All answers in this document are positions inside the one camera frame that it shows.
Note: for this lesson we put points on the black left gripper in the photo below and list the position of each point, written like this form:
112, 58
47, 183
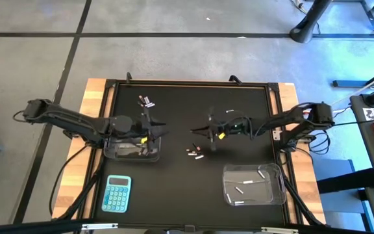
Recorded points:
140, 126

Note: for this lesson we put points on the white corner bracket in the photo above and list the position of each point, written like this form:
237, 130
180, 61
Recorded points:
275, 135

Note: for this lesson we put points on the grey side table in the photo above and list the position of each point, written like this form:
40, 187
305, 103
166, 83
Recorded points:
369, 152

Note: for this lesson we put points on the silver metal bracket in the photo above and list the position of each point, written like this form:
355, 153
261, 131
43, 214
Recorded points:
279, 230
99, 226

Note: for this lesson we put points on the clear plastic bin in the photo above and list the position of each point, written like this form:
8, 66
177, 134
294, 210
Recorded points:
122, 154
271, 195

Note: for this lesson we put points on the black frame beam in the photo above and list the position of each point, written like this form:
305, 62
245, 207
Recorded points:
28, 227

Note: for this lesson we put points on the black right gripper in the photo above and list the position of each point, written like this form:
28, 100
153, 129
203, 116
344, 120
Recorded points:
232, 128

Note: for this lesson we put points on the black copper battery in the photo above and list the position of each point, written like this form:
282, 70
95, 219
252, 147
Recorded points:
190, 150
141, 98
140, 104
196, 147

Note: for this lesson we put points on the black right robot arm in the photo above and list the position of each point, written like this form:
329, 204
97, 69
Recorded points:
304, 117

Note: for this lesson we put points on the teal calculator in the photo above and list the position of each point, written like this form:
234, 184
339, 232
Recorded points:
116, 194

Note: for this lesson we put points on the black stand base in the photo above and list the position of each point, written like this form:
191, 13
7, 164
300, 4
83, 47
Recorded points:
307, 29

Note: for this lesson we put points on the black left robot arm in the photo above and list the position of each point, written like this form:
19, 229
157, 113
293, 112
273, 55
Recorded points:
76, 125

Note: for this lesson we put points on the black table mat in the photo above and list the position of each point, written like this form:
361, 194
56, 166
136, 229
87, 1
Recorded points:
174, 195

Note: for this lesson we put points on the dark metal floor frame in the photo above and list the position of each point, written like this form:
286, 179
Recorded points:
352, 83

